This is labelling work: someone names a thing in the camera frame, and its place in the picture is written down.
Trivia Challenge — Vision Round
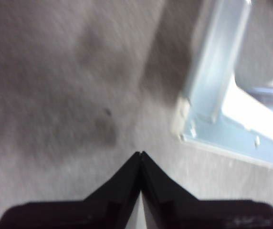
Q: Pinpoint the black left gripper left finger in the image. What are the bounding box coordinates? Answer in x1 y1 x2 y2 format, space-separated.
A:
0 151 142 229

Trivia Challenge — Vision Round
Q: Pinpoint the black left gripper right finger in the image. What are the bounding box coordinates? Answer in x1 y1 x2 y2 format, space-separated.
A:
141 150 273 229

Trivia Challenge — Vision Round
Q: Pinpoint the oven door with beige handle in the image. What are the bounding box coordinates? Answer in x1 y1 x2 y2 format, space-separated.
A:
171 0 273 172

